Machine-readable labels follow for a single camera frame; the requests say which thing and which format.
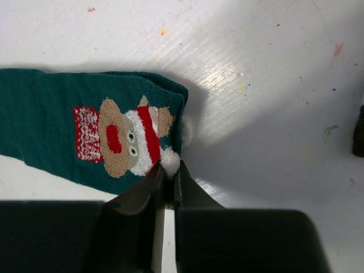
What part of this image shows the dark green reindeer sock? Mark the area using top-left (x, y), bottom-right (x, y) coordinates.
top-left (1, 69), bottom-right (188, 195)

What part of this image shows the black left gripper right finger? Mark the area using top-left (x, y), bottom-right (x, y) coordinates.
top-left (174, 164), bottom-right (330, 272)

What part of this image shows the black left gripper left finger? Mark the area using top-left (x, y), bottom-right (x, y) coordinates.
top-left (93, 163), bottom-right (164, 272)

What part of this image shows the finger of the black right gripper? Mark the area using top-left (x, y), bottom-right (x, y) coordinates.
top-left (351, 105), bottom-right (364, 157)

